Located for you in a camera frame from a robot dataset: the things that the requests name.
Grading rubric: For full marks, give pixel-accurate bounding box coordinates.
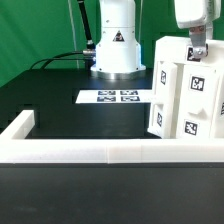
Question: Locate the white marker base plate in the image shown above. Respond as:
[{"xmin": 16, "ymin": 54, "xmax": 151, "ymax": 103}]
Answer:
[{"xmin": 75, "ymin": 89, "xmax": 155, "ymax": 104}]

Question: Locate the white U-shaped boundary frame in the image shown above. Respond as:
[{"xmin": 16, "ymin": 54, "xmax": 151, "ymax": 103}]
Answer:
[{"xmin": 0, "ymin": 110, "xmax": 224, "ymax": 164}]

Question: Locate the small white box part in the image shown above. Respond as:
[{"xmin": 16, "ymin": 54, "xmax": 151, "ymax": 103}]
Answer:
[{"xmin": 154, "ymin": 36, "xmax": 224, "ymax": 66}]

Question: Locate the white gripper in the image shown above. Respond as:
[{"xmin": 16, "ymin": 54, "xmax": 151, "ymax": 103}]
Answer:
[{"xmin": 174, "ymin": 0, "xmax": 221, "ymax": 59}]

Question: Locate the white cabinet door panel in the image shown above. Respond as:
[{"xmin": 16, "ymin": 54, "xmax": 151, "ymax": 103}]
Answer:
[{"xmin": 176, "ymin": 65, "xmax": 219, "ymax": 138}]

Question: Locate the black ribbed cable hose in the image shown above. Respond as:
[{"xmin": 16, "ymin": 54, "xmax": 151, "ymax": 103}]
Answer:
[{"xmin": 77, "ymin": 0, "xmax": 96, "ymax": 56}]

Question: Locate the black cable on table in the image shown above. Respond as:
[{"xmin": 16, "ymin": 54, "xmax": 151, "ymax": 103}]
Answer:
[{"xmin": 29, "ymin": 51, "xmax": 97, "ymax": 71}]

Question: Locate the large white cabinet body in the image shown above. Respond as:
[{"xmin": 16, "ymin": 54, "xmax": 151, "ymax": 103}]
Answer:
[{"xmin": 148, "ymin": 61, "xmax": 224, "ymax": 138}]

